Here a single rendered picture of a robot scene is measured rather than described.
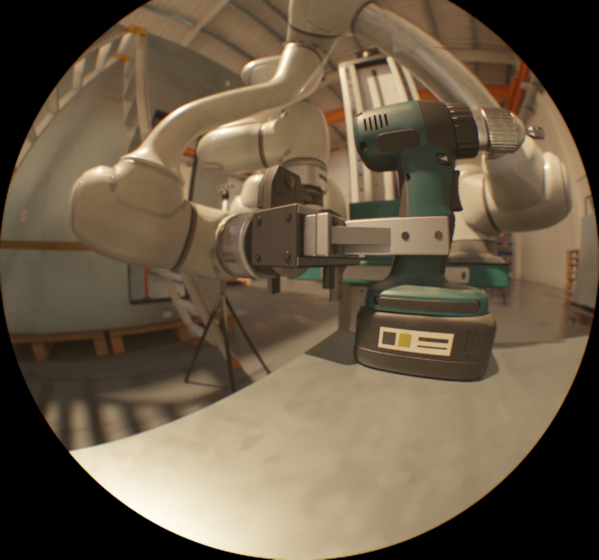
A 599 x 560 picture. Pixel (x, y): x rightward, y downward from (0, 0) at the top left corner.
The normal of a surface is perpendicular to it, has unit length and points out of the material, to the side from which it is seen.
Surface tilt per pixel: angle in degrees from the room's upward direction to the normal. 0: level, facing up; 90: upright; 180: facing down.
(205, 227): 77
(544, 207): 127
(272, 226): 90
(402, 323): 82
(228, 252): 106
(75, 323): 90
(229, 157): 139
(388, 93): 90
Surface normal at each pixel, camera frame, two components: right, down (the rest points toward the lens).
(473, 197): -0.98, -0.07
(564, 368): 0.01, -1.00
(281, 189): 0.80, 0.01
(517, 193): -0.69, 0.71
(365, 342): -0.73, 0.00
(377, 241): -0.12, 0.00
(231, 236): -0.58, -0.16
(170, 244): 0.78, 0.45
